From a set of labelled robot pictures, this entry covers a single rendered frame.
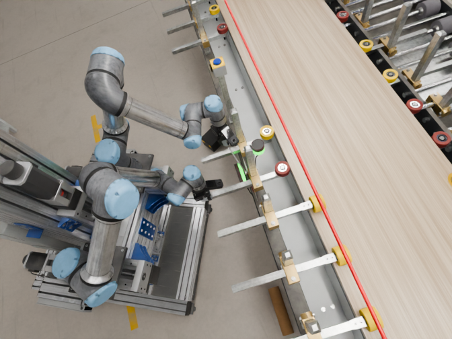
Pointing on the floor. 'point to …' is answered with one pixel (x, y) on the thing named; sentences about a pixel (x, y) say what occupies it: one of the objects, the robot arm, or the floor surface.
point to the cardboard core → (280, 311)
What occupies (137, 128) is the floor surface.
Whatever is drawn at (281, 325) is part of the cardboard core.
